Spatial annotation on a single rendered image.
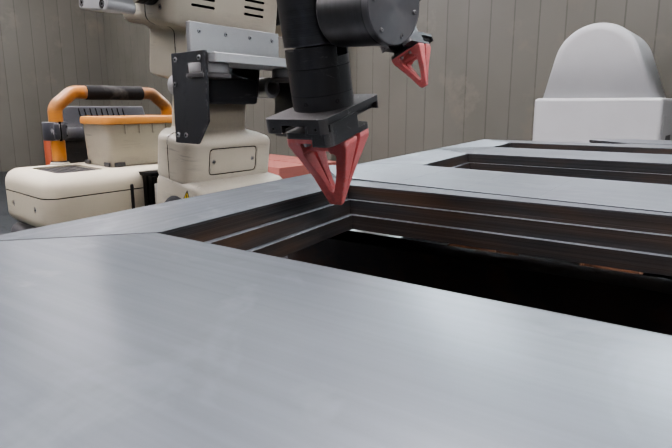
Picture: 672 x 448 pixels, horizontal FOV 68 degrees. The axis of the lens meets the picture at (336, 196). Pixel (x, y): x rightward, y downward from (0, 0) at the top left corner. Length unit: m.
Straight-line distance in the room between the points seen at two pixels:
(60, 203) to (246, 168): 0.38
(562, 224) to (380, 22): 0.25
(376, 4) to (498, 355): 0.26
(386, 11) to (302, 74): 0.10
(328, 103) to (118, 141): 0.87
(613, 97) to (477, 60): 1.56
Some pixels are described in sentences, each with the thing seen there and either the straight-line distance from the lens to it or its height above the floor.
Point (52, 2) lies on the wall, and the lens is 9.22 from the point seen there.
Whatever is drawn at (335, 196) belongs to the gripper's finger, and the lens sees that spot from 0.50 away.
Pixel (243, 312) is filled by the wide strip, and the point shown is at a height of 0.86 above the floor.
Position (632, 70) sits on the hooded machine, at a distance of 3.39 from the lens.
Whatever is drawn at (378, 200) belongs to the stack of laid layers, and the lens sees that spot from 0.56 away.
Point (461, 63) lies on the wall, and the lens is 4.70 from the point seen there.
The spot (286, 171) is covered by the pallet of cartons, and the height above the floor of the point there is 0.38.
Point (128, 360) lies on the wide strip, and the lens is 0.20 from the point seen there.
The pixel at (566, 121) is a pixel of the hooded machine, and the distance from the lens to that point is 3.42.
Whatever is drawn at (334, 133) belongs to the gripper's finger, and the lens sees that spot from 0.43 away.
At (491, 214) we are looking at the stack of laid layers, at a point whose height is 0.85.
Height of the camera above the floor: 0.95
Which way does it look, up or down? 10 degrees down
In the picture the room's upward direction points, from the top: straight up
